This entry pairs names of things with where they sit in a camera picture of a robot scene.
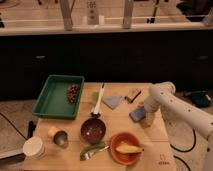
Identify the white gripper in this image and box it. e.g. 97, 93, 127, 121
140, 103, 157, 127

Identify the blue sponge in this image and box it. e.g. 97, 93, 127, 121
129, 107, 146, 122

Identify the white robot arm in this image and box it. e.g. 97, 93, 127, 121
143, 82, 213, 171

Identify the orange bowl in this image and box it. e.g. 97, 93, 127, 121
109, 132, 142, 166

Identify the purple bowl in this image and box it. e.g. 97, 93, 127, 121
80, 118, 106, 144

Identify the brown black small box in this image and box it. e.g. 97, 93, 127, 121
125, 88, 141, 103

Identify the yellow banana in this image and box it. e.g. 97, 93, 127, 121
116, 144, 142, 154

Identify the blue grey cloth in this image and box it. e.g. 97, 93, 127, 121
102, 96, 123, 110

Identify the silver fork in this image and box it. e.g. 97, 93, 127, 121
84, 146, 109, 160

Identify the green pepper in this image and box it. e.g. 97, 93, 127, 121
80, 142, 106, 161

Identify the red grape bunch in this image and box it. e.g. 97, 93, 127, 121
67, 84, 78, 103

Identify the green plastic tray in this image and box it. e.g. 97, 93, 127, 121
33, 75, 84, 120

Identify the white paper cup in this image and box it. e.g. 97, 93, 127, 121
23, 136, 45, 158

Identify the black cable right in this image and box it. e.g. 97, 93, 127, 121
170, 128, 198, 171

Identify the black cable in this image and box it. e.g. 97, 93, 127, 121
170, 128, 198, 171
0, 112, 28, 140

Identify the metal cup yellow handle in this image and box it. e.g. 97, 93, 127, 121
48, 126, 68, 148

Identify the black cable left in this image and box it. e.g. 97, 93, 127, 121
0, 112, 28, 140

